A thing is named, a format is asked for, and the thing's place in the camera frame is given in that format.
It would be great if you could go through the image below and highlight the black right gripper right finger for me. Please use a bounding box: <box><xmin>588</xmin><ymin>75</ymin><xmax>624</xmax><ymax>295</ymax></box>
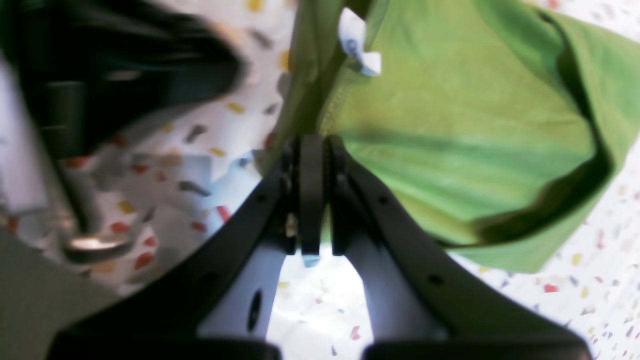
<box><xmin>325</xmin><ymin>136</ymin><xmax>592</xmax><ymax>360</ymax></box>

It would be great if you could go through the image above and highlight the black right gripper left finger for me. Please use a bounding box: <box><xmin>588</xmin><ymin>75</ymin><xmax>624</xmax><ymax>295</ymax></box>
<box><xmin>46</xmin><ymin>134</ymin><xmax>326</xmax><ymax>360</ymax></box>

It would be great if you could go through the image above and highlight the green t-shirt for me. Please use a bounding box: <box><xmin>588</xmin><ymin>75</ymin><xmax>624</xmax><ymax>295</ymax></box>
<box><xmin>266</xmin><ymin>0</ymin><xmax>639</xmax><ymax>272</ymax></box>

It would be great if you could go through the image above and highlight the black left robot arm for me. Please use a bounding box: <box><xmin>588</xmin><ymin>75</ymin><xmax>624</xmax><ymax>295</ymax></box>
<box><xmin>1</xmin><ymin>0</ymin><xmax>247</xmax><ymax>163</ymax></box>

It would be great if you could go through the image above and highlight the terrazzo patterned tablecloth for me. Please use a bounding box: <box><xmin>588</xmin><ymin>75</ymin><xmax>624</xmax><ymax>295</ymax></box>
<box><xmin>1</xmin><ymin>0</ymin><xmax>640</xmax><ymax>360</ymax></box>

